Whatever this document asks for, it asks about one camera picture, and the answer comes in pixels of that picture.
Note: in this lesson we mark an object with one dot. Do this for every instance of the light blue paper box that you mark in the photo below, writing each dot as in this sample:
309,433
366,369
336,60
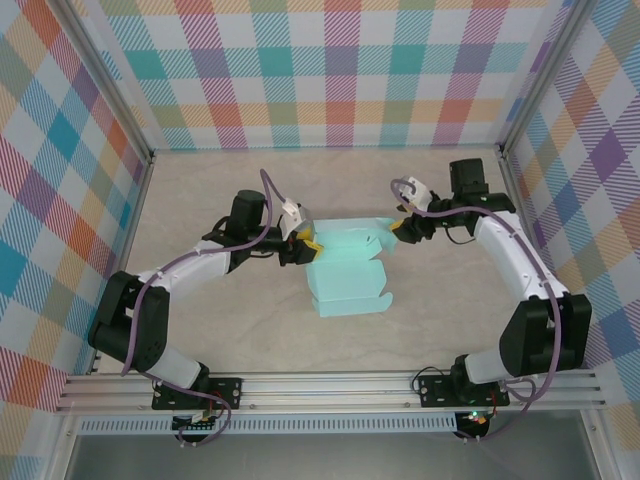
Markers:
345,260

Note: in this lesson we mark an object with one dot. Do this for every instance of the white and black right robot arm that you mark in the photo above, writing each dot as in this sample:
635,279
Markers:
505,255

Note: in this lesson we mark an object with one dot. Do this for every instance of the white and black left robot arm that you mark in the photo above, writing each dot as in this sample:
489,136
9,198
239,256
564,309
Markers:
200,270

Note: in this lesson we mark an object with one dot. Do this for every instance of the small circuit board with light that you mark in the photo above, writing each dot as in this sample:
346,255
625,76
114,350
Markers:
475,419

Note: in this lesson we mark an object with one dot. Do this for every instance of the aluminium side rail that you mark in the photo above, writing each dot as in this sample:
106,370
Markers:
537,240
125,250

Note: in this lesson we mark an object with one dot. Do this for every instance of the aluminium mounting rail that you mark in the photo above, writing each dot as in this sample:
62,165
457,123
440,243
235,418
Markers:
325,392

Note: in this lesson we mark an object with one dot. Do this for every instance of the aluminium frame post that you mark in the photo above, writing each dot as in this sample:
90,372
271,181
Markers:
107,85
537,75

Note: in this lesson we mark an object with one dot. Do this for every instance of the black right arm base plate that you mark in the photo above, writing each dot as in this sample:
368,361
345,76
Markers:
435,390

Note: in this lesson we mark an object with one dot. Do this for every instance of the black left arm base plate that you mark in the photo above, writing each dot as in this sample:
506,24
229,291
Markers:
227,392

